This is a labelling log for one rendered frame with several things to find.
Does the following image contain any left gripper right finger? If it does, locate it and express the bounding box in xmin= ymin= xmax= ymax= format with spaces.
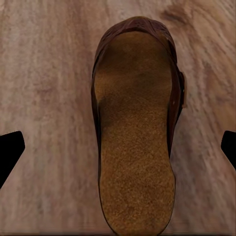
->
xmin=221 ymin=130 xmax=236 ymax=169

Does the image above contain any sandal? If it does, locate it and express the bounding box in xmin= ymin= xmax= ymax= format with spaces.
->
xmin=91 ymin=16 xmax=187 ymax=236

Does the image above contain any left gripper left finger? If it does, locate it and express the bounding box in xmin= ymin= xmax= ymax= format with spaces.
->
xmin=0 ymin=131 xmax=25 ymax=189

